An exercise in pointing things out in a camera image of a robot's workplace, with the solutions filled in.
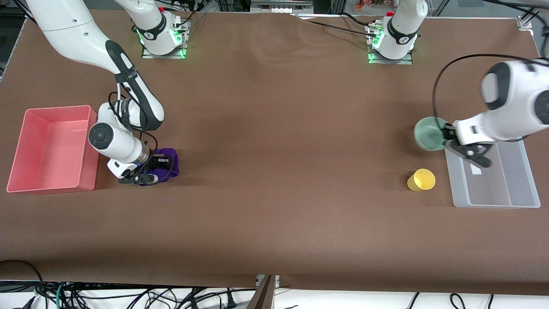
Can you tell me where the thick black looped cable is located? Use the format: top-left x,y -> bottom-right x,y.
0,259 -> 44,297

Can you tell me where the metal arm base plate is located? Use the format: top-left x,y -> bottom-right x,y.
141,19 -> 190,60
366,24 -> 415,65

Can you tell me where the short black power cable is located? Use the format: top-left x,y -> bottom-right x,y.
341,12 -> 387,27

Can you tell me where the yellow cup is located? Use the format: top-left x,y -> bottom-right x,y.
407,168 -> 436,192

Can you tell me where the purple cloth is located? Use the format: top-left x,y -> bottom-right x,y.
137,148 -> 180,186

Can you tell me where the black tangled floor cable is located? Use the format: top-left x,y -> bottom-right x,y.
64,287 -> 258,309

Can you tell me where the pale green bowl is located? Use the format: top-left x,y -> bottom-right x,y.
413,117 -> 449,152

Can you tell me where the pink plastic bin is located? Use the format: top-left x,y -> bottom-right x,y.
6,105 -> 100,194

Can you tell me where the clear plastic bin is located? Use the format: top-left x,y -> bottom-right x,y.
445,139 -> 541,209

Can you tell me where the long black power cable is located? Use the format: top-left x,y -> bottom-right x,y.
292,13 -> 380,39

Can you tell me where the brown wooden beam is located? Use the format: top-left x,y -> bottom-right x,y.
248,275 -> 276,309

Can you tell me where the white power strip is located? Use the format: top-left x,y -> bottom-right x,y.
251,0 -> 314,13

